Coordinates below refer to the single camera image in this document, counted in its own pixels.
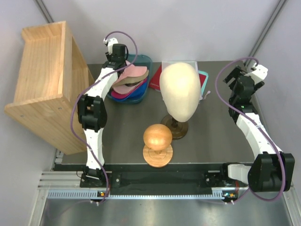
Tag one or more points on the cream mannequin head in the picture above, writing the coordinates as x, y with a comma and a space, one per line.
181, 90

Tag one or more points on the teal plastic bin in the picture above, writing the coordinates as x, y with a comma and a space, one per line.
142, 60

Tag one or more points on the khaki cap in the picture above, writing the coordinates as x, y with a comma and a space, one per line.
131, 80

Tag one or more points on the dark wooden stand base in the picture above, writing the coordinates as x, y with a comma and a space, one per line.
178, 129

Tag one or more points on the aluminium corner post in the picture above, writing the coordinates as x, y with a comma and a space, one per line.
268, 25
44, 11

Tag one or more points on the grey cable duct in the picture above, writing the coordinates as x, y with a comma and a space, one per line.
97, 195

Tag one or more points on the teal folder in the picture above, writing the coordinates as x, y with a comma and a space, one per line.
203, 76

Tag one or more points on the magenta cap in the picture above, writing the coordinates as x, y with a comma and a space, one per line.
118, 96

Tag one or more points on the blue cap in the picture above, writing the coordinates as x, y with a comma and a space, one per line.
137, 93

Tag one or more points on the wooden shelf box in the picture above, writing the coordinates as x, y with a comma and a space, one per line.
53, 72

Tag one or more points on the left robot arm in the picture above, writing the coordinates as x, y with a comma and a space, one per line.
93, 116

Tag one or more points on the round wooden hat stand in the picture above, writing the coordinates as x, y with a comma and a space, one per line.
157, 151

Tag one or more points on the left aluminium corner post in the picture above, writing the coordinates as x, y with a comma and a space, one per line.
44, 11

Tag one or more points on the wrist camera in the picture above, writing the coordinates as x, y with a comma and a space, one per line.
258, 73
109, 43

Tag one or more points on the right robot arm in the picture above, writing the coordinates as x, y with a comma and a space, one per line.
272, 169

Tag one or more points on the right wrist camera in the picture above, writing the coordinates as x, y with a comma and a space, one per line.
258, 73

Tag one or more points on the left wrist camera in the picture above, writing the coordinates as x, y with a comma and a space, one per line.
109, 43

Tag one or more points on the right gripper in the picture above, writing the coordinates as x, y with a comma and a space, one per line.
235, 74

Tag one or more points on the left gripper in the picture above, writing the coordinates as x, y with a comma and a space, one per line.
107, 55

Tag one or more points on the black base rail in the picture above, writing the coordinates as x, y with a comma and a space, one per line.
150, 179

